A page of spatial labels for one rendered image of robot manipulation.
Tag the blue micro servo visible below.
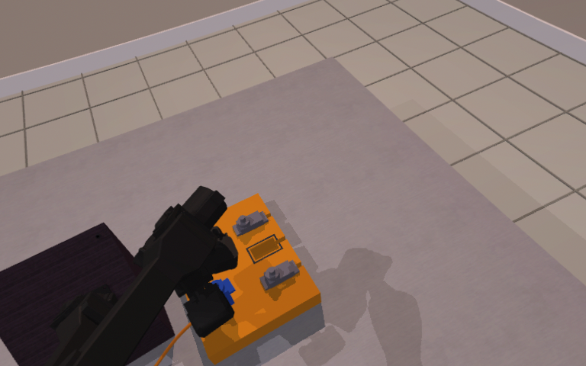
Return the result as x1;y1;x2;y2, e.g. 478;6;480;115
155;278;236;366

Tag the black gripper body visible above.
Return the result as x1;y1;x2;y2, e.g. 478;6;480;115
174;271;234;338

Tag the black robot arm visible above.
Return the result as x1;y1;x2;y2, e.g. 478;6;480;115
44;186;239;366

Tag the orange flat deck plate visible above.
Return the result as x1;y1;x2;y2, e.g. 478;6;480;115
201;194;321;364

